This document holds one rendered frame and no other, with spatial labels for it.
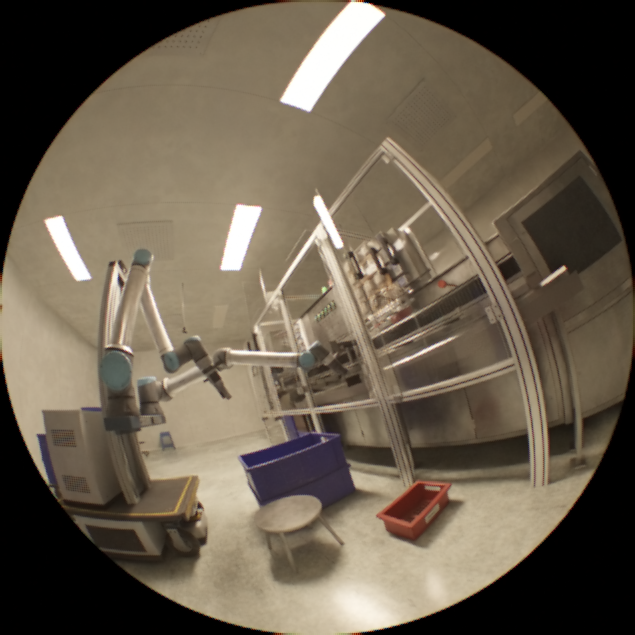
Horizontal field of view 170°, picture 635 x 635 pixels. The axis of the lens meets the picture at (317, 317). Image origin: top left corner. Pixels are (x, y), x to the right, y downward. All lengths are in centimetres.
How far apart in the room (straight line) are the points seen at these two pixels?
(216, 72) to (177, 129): 55
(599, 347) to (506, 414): 60
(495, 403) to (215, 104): 265
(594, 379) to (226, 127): 275
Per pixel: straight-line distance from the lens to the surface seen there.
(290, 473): 128
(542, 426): 96
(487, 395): 128
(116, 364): 98
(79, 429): 135
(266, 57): 195
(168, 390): 170
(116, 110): 216
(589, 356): 121
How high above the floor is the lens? 76
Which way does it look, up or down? 18 degrees up
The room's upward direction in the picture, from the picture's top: 18 degrees counter-clockwise
